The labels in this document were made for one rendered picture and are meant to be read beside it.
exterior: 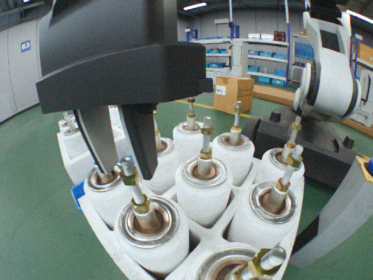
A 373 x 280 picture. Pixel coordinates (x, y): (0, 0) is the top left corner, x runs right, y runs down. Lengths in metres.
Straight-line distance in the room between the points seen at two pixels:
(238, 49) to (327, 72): 1.94
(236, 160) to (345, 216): 0.24
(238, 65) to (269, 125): 1.77
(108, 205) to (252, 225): 0.21
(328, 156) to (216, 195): 0.49
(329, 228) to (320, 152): 0.34
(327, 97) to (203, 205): 0.40
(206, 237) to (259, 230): 0.09
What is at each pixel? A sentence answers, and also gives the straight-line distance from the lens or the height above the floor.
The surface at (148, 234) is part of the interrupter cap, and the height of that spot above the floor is 0.25.
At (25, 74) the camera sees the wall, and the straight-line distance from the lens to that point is 6.43.
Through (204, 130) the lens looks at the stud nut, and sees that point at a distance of 0.19.
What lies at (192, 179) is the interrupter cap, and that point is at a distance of 0.22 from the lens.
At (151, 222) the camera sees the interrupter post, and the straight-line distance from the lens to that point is 0.17.
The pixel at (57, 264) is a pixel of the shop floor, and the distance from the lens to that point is 0.57.
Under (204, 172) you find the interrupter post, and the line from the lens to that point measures 0.23.
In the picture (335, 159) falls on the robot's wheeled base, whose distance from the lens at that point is 0.64.
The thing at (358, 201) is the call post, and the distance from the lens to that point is 0.29.
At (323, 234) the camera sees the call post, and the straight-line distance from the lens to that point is 0.35.
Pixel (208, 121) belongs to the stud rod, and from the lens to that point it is 0.19.
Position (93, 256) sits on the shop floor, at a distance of 0.50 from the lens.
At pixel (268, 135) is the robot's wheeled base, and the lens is 0.59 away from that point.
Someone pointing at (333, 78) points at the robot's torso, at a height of 0.43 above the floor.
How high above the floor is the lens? 0.41
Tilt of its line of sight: 29 degrees down
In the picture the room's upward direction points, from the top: 2 degrees counter-clockwise
